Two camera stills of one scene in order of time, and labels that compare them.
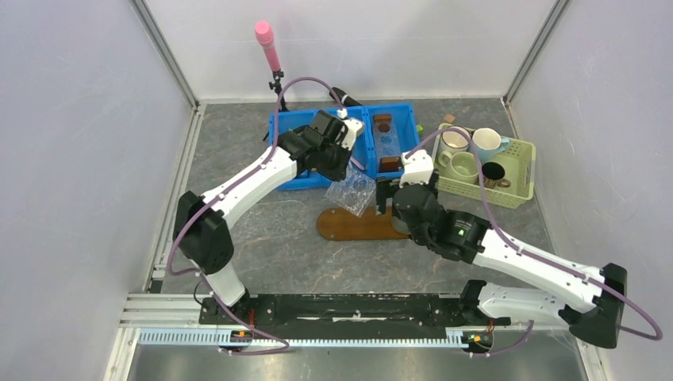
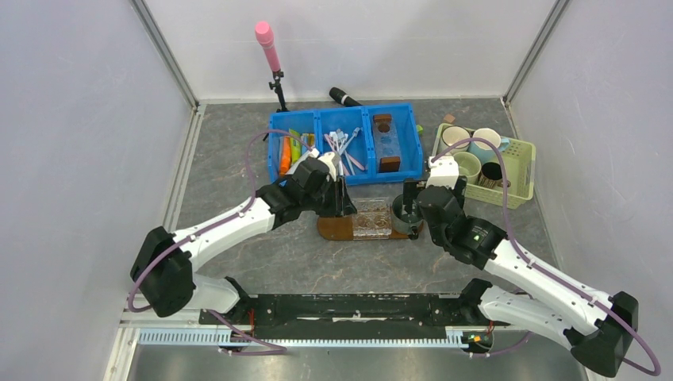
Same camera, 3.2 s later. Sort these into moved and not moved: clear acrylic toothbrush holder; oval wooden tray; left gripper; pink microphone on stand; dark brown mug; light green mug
Moved: left gripper; clear acrylic toothbrush holder
Not moved: dark brown mug; pink microphone on stand; oval wooden tray; light green mug
